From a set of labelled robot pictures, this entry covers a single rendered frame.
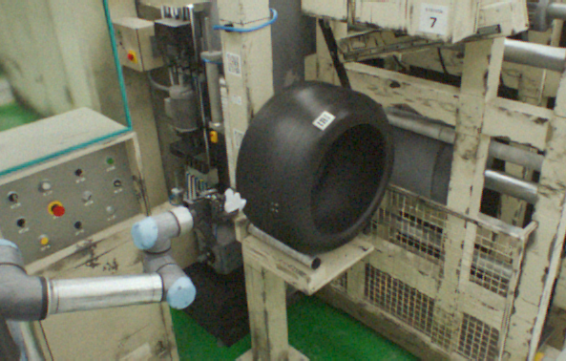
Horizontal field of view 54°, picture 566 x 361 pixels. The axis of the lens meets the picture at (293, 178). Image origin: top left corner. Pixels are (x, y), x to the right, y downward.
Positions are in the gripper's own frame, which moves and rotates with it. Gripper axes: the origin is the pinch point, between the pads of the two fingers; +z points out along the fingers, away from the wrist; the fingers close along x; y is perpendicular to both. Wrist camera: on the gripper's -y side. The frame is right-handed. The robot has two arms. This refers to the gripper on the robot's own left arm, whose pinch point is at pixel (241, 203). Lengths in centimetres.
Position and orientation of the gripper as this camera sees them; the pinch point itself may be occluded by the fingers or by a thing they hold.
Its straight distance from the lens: 167.9
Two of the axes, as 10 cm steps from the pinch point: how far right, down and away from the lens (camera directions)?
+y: 0.4, -9.1, -4.1
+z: 7.1, -2.6, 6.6
